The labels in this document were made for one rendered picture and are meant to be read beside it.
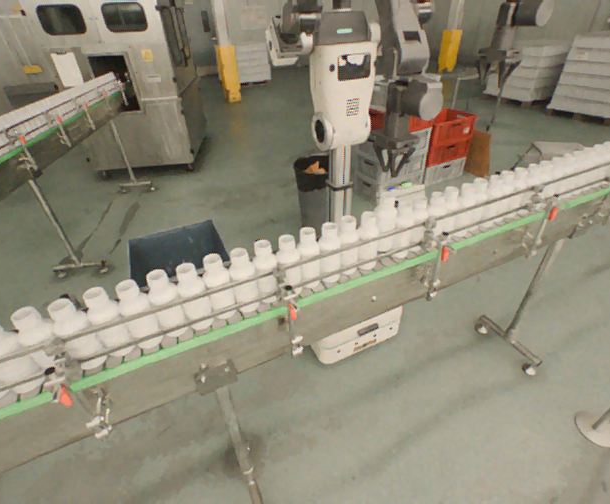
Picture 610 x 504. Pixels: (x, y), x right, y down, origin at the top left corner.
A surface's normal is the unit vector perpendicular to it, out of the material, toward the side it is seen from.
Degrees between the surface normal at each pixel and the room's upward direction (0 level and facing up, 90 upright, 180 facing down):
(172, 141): 89
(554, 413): 0
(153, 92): 90
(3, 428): 90
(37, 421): 90
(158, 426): 0
